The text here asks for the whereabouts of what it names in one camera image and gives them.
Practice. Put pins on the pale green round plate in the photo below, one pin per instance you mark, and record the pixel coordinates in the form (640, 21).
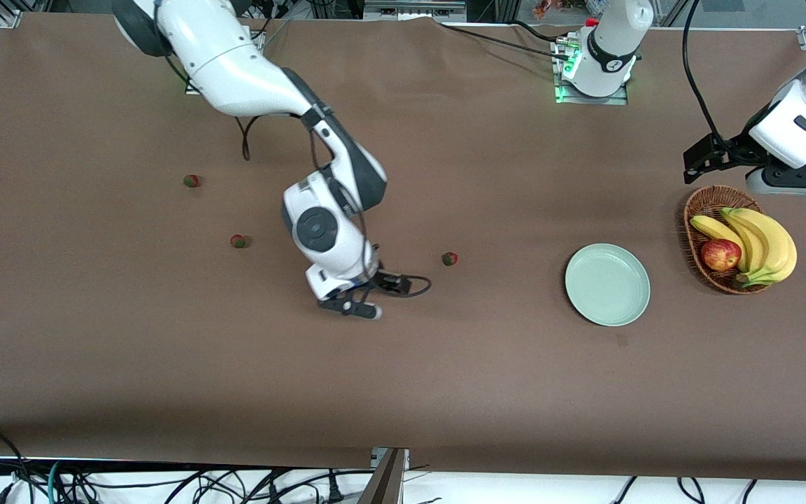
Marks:
(606, 283)

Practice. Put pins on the brown table cloth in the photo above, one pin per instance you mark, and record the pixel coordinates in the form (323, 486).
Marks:
(375, 385)

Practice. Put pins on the yellow banana bunch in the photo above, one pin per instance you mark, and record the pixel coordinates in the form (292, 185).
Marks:
(767, 241)

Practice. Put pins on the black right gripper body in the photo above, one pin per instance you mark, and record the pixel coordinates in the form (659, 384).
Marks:
(383, 280)

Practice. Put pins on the brown wicker basket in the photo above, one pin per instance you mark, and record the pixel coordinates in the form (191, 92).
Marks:
(707, 203)

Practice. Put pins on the grey background box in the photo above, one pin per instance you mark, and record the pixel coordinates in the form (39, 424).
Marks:
(410, 8)

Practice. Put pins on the red toy strawberry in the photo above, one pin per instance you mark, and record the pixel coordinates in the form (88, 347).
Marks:
(238, 242)
(192, 181)
(450, 260)

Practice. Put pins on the metal frame post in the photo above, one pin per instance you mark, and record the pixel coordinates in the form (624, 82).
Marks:
(385, 483)

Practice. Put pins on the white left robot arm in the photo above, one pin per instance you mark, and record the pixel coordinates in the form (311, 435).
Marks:
(613, 42)

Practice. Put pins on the red apple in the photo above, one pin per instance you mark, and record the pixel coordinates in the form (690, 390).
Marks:
(720, 255)

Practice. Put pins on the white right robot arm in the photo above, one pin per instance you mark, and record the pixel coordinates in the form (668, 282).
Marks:
(235, 63)

